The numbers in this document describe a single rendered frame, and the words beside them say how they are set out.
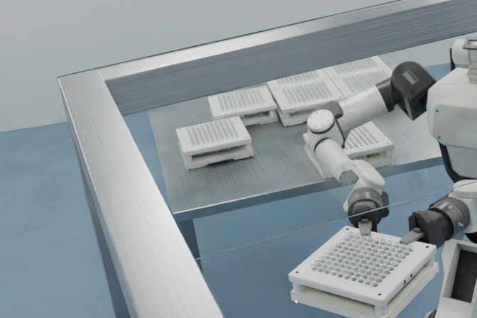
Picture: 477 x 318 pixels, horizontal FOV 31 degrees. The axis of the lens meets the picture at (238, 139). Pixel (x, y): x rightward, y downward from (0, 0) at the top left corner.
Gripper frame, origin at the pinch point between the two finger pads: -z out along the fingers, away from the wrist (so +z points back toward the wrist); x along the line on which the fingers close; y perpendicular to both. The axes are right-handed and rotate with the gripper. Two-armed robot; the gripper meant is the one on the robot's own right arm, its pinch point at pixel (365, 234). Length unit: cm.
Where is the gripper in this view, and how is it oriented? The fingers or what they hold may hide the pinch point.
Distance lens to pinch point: 211.3
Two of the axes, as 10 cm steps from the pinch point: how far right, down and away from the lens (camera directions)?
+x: 1.4, 9.2, 3.6
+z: 1.2, -3.8, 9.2
